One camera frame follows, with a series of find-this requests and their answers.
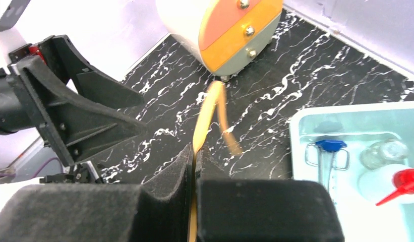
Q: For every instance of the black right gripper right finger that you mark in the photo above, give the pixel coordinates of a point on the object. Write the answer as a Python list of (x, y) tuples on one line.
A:
[(232, 209)]

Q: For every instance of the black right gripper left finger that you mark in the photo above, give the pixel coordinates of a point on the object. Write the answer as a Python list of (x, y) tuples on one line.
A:
[(154, 211)]

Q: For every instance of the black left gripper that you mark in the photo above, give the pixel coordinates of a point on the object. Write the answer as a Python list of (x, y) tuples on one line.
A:
[(76, 126)]

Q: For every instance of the tan rubber tubing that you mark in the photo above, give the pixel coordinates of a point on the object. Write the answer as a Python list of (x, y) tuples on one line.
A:
[(214, 101)]

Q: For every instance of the white wash bottle red cap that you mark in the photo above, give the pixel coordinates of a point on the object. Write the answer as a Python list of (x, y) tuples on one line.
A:
[(390, 184)]

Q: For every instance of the small clear glass jar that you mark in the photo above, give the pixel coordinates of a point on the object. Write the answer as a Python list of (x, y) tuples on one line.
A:
[(383, 153)]

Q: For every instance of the teal plastic bin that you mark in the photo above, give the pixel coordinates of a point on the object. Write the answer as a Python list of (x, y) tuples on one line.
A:
[(359, 126)]

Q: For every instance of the cream cylindrical centrifuge machine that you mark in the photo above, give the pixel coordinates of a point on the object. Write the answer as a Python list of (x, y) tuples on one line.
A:
[(224, 36)]

